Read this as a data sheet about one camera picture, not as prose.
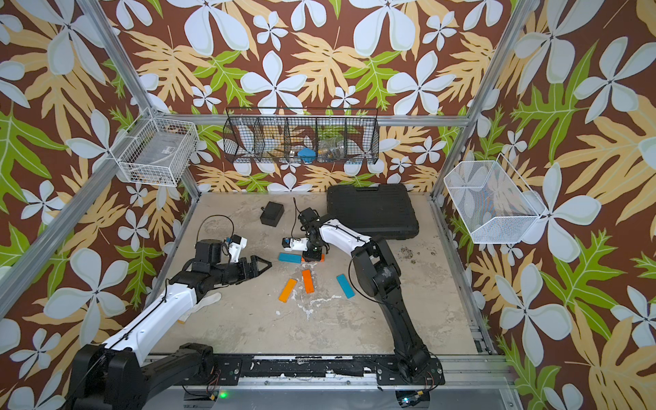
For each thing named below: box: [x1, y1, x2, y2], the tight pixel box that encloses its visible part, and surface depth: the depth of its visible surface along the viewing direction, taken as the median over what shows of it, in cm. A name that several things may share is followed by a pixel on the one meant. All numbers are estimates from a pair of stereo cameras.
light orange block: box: [278, 277, 299, 304], surface depth 92 cm
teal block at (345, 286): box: [335, 273, 357, 299], surface depth 94 cm
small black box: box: [259, 200, 285, 228], surface depth 113 cm
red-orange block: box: [301, 269, 315, 294], surface depth 95 cm
